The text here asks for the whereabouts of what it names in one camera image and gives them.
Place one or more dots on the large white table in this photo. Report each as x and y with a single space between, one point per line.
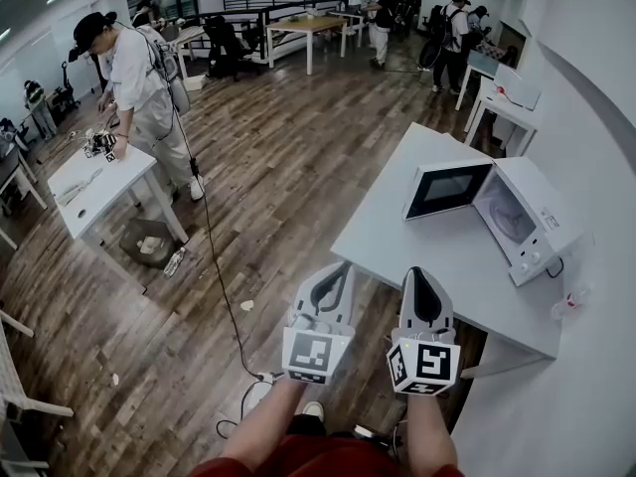
427 266

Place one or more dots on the black top table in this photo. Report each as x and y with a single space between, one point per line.
10 167

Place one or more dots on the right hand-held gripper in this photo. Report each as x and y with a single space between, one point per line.
433 361

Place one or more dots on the wooden top table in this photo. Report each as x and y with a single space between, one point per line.
305 25

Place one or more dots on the clear bottle with red label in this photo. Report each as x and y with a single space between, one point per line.
571 303

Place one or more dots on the person's right forearm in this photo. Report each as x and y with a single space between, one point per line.
431 430

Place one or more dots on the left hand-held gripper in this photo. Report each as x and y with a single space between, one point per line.
310 353

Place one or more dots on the dark waste bin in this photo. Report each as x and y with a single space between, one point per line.
146 244

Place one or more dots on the person's left forearm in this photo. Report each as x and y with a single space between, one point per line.
263 425

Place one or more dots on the white side table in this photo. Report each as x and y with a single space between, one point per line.
502 112
479 62

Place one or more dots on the clear water bottle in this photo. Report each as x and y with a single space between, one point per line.
174 263

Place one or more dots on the black office chair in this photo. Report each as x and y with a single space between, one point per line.
226 47

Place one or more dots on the red t-shirt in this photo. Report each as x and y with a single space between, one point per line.
328 457

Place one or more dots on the white shoe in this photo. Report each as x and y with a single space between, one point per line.
313 411

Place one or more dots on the black wheeled stand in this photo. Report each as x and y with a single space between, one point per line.
64 90

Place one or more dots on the white box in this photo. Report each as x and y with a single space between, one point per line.
447 189
519 90

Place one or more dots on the paper scrap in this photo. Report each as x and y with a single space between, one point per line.
115 378
247 305

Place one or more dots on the small white table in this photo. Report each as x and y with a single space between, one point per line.
109 182

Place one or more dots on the idle hand-held gripper set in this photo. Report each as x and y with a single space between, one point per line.
102 146

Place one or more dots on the white microwave body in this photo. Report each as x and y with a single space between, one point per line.
541 202

